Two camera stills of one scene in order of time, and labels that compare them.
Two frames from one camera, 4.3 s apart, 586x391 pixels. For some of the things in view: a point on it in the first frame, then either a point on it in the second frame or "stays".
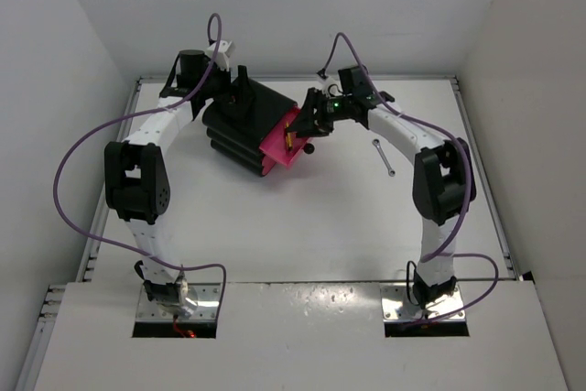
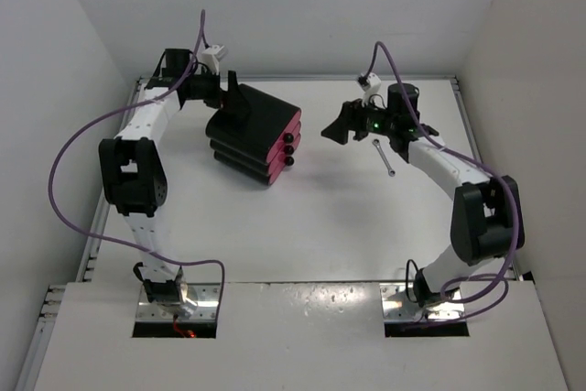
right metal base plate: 397,307 stays
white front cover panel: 300,337 stays
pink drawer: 267,164 to 285,148
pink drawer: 266,164 to 276,167
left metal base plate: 208,298 stays
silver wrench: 391,172 stays
